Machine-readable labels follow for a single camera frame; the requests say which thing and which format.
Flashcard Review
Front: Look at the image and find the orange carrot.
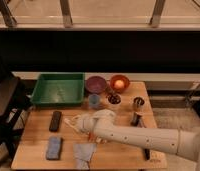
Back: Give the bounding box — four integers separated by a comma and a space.
88, 132, 94, 141

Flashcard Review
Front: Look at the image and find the silver fork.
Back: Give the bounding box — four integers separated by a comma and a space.
64, 118, 76, 128

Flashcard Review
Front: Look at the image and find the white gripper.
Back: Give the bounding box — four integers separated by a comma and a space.
73, 114, 94, 132

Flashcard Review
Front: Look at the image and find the grey cloth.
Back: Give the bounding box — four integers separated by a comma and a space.
73, 143, 97, 170

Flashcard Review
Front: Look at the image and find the black remote control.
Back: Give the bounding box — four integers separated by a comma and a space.
49, 111, 62, 132

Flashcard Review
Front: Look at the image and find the blue sponge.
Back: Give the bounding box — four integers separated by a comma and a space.
46, 136, 63, 160

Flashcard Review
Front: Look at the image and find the white cup with dark contents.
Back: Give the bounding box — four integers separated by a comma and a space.
107, 94, 121, 110

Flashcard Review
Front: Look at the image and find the black handled knife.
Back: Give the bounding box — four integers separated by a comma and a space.
138, 119, 151, 161

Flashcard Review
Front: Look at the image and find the purple bowl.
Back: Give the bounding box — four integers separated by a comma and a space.
85, 76, 107, 94

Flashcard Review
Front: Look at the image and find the dark metal cylinder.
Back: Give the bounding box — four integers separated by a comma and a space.
131, 112, 142, 126

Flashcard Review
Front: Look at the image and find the yellow ball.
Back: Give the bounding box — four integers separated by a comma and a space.
114, 80, 124, 89

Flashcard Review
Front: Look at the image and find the black chair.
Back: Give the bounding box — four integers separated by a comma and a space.
0, 75, 31, 158

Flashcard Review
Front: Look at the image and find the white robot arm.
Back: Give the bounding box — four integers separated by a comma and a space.
74, 109, 200, 171

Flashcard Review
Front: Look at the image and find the blue plastic cup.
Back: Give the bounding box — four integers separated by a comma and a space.
88, 94, 101, 109

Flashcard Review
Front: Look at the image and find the green plastic tray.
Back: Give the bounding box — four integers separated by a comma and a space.
31, 73, 85, 107

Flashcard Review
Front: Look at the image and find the metal cup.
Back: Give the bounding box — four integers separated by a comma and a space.
133, 97, 145, 111

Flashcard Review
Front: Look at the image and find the orange bowl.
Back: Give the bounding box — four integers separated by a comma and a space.
110, 75, 130, 93

